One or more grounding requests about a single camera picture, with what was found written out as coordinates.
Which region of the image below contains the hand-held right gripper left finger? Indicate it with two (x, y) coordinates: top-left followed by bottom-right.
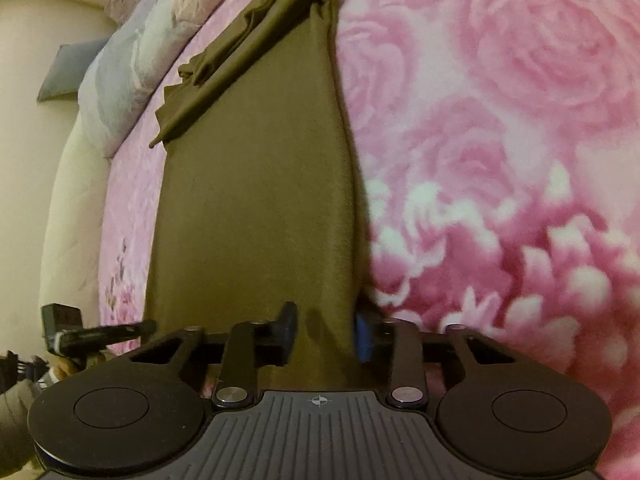
(131, 302), (300, 409)

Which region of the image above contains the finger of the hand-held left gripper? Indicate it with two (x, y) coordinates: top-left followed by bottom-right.
(56, 320), (157, 358)

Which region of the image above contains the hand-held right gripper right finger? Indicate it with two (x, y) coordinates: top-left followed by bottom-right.
(354, 311), (519, 409)

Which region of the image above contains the olive green shirt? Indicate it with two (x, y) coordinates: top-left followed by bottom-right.
(145, 0), (375, 397)

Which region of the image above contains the person's left forearm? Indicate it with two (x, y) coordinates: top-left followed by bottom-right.
(0, 377), (55, 476)

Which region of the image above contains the person's left hand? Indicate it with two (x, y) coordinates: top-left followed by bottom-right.
(50, 350), (107, 383)

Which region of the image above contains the pink floral blanket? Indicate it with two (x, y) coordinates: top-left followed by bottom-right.
(97, 0), (640, 480)

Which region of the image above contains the grey pillow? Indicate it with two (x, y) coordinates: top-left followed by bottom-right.
(37, 40), (109, 104)

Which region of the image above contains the white grey duvet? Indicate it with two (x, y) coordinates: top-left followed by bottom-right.
(77, 0), (251, 159)

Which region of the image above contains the cream padded bed frame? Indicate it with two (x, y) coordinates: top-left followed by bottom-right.
(39, 110), (114, 333)

